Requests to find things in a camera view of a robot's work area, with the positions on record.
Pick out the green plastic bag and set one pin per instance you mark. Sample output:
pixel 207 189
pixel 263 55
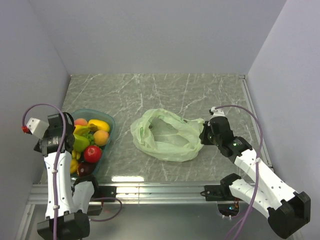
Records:
pixel 167 136

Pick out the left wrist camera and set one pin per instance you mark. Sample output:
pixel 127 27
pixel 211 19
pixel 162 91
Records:
pixel 36 127

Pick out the dark red apple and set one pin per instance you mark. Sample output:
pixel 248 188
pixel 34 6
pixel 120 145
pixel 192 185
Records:
pixel 85 169

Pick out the orange peach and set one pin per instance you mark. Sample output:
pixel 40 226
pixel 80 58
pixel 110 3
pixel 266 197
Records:
pixel 101 138

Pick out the aluminium rail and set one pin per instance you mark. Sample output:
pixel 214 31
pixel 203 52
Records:
pixel 160 192
pixel 264 155

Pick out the peach in tray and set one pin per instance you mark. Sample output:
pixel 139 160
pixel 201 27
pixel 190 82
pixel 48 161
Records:
pixel 81 122

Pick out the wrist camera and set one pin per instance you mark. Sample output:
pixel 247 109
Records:
pixel 216 112
pixel 36 127

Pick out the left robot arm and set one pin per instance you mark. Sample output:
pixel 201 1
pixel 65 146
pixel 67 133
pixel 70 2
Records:
pixel 66 215

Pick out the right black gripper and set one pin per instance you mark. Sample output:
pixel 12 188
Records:
pixel 203 135

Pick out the yellow banana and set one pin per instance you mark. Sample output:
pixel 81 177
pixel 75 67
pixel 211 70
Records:
pixel 79 130

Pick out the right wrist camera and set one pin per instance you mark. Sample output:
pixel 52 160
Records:
pixel 216 112

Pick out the red and green fruit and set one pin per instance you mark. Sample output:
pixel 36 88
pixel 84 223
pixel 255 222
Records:
pixel 92 154

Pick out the aluminium rail right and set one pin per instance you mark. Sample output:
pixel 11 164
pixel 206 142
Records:
pixel 264 155

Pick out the green round fruit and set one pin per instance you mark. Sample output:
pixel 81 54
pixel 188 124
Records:
pixel 80 143

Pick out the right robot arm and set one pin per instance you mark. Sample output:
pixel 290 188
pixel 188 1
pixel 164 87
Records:
pixel 286 210

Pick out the yellow mango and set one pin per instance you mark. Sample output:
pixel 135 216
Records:
pixel 95 125

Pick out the aluminium rail front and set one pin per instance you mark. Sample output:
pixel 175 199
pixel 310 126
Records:
pixel 160 192

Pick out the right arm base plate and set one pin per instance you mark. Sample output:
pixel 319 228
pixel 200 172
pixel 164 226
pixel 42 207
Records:
pixel 212 193

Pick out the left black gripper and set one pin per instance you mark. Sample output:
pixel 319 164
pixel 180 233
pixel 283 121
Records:
pixel 46 135

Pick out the green grape bunch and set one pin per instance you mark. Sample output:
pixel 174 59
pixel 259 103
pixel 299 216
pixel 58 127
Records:
pixel 90 138

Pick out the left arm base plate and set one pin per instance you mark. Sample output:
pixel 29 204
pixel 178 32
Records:
pixel 107 192

